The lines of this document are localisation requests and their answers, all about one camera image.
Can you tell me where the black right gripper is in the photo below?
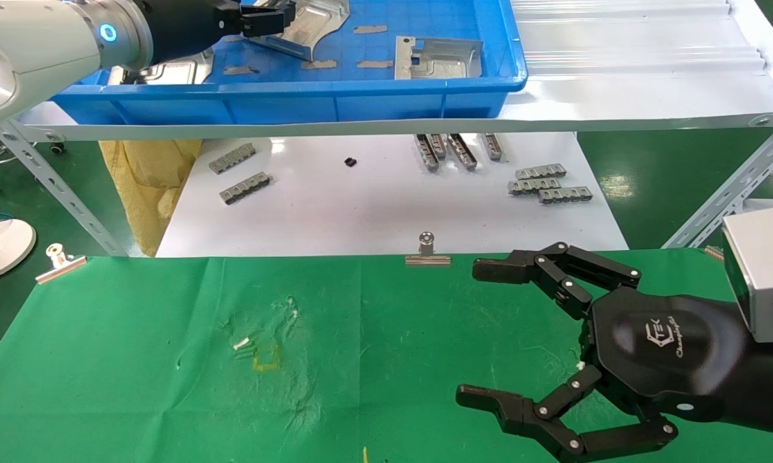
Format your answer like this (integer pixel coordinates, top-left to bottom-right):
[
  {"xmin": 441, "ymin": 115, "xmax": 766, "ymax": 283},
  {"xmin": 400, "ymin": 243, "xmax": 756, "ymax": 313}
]
[{"xmin": 456, "ymin": 242, "xmax": 749, "ymax": 462}]

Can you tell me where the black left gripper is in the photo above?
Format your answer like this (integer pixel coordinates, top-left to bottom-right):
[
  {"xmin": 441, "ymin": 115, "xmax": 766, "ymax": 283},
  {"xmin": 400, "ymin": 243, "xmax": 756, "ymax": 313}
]
[{"xmin": 143, "ymin": 0, "xmax": 297, "ymax": 65}]

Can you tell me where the stamped metal plate curved edge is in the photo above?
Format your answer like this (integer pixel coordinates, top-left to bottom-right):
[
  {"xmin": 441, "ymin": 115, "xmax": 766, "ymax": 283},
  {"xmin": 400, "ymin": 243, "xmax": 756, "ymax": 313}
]
[{"xmin": 245, "ymin": 0, "xmax": 350, "ymax": 62}]

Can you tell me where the stamped metal plate part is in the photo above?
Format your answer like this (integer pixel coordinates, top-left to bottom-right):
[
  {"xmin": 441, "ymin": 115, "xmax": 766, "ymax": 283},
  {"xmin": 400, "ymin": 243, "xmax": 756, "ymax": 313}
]
[
  {"xmin": 108, "ymin": 50, "xmax": 215, "ymax": 86},
  {"xmin": 395, "ymin": 36, "xmax": 484, "ymax": 81}
]

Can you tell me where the blue plastic bin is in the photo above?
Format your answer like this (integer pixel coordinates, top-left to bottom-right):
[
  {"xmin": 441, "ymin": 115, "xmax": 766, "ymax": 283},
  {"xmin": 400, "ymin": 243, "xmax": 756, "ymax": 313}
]
[{"xmin": 51, "ymin": 0, "xmax": 529, "ymax": 126}]

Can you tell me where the yellow woven bag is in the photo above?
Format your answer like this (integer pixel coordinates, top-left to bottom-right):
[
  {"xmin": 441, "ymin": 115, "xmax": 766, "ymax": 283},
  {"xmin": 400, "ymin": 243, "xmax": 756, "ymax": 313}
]
[{"xmin": 99, "ymin": 138, "xmax": 203, "ymax": 258}]

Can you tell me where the green cloth mat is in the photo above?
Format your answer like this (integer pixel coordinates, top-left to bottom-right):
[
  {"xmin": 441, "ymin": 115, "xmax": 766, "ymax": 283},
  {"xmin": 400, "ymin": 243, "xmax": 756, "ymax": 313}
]
[{"xmin": 0, "ymin": 250, "xmax": 773, "ymax": 463}]

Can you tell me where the perforated white angle brace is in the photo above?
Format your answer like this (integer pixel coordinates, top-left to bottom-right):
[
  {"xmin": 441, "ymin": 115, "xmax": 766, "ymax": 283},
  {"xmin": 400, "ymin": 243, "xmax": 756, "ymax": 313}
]
[
  {"xmin": 0, "ymin": 122, "xmax": 130, "ymax": 257},
  {"xmin": 660, "ymin": 113, "xmax": 773, "ymax": 250}
]

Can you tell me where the white metal shelf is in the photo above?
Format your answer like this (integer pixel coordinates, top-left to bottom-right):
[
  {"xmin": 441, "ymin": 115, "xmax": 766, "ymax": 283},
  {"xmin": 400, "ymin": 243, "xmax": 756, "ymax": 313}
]
[{"xmin": 14, "ymin": 0, "xmax": 773, "ymax": 142}]

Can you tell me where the clear corrugated plastic sheet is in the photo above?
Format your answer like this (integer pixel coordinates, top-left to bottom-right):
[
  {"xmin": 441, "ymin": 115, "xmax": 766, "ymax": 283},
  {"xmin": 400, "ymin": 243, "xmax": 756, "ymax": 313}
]
[{"xmin": 509, "ymin": 0, "xmax": 768, "ymax": 75}]

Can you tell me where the white round stand base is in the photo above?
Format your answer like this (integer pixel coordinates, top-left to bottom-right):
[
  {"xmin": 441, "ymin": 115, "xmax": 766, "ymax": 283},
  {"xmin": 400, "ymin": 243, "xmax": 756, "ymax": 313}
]
[{"xmin": 0, "ymin": 217, "xmax": 37, "ymax": 284}]

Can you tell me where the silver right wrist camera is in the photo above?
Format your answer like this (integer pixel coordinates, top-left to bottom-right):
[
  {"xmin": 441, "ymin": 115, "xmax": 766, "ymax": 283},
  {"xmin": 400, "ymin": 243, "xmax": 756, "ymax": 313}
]
[{"xmin": 721, "ymin": 206, "xmax": 773, "ymax": 345}]

